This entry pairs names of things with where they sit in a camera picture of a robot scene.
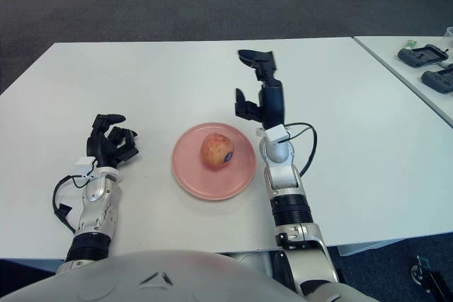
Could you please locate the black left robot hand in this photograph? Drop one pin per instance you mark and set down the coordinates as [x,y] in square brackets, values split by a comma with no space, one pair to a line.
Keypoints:
[99,143]

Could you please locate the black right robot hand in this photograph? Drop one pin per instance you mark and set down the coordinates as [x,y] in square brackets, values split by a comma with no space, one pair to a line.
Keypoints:
[272,104]

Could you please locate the red yellow apple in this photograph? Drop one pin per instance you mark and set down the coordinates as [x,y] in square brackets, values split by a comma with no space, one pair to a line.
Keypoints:
[216,150]

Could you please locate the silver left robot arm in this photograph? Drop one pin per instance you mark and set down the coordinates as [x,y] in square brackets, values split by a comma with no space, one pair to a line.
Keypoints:
[93,196]

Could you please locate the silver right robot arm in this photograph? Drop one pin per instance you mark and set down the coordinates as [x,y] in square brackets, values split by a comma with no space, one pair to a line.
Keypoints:
[283,174]

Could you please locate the pink round plate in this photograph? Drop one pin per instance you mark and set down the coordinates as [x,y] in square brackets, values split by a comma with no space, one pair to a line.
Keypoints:
[191,178]

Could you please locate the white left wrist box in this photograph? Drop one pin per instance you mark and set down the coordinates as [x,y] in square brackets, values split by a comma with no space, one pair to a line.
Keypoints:
[85,163]

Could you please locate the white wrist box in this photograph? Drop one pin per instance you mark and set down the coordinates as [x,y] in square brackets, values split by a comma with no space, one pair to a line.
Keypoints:
[85,163]
[276,134]

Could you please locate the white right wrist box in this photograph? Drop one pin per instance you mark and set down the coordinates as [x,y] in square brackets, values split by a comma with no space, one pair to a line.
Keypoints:
[276,134]

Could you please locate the white side table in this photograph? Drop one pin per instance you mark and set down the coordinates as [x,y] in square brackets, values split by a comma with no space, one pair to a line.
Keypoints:
[384,49]

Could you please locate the grey white robot torso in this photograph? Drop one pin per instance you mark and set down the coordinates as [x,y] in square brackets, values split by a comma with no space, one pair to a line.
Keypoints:
[141,277]

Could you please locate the dark grey handheld controller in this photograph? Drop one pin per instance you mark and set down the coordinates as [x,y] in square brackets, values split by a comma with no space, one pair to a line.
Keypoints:
[439,81]
[408,56]

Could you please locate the green packet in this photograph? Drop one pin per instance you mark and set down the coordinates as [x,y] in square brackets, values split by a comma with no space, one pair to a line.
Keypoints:
[411,44]

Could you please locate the clear plastic cup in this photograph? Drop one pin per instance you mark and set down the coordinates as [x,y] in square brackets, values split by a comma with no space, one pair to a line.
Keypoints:
[450,36]

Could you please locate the grey caster wheel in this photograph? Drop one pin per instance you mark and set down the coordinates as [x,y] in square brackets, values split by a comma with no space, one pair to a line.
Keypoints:
[419,270]

